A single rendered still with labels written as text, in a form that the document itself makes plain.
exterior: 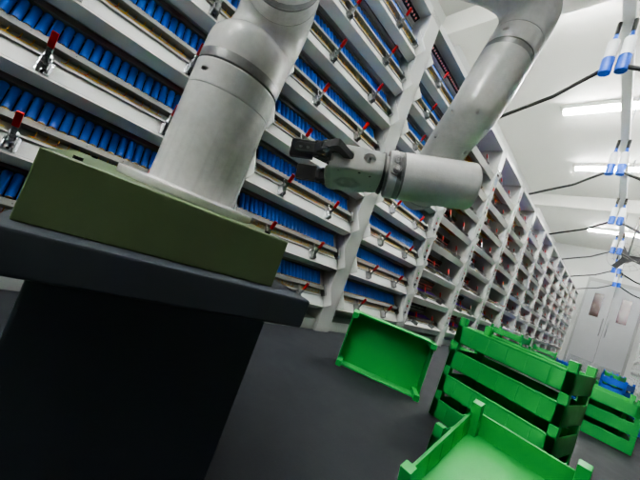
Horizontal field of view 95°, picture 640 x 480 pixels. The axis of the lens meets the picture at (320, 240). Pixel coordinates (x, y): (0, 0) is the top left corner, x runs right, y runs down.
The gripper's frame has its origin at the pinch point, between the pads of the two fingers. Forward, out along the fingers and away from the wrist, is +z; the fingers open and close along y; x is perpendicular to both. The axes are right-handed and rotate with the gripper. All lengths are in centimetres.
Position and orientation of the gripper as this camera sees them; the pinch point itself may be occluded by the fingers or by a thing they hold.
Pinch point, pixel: (298, 160)
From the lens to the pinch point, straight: 56.1
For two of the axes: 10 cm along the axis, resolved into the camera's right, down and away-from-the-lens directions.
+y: 0.2, 2.0, 9.8
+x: 1.7, -9.6, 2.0
